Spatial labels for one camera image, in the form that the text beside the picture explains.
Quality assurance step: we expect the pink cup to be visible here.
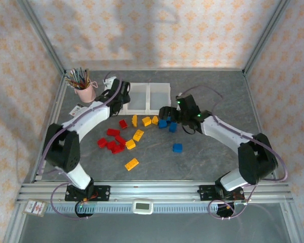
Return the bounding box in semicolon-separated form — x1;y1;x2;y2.
74;80;98;103

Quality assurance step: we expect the white printed booklet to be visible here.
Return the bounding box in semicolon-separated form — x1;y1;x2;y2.
69;103;89;118

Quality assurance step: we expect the white digital timer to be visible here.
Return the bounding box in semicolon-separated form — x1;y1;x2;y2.
131;200;154;215

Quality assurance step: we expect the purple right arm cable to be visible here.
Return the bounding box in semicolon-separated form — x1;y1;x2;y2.
176;85;289;183

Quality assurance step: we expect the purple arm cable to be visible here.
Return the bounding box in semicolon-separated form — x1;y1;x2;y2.
176;85;289;183
37;72;124;178

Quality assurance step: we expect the aluminium table side rail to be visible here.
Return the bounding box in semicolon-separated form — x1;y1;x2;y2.
242;72;279;183
30;72;69;183

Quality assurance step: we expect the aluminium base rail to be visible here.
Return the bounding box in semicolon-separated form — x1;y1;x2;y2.
15;181;294;203

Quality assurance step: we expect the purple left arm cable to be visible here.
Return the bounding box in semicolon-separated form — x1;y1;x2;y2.
37;72;124;178

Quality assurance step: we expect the grey slotted cable duct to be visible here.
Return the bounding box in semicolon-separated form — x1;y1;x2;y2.
44;203;235;214

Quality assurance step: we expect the aluminium frame post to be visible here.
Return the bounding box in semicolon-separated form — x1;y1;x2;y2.
16;0;68;76
242;0;292;76

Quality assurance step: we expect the small tag on rail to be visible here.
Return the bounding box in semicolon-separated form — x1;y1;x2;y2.
22;199;47;217

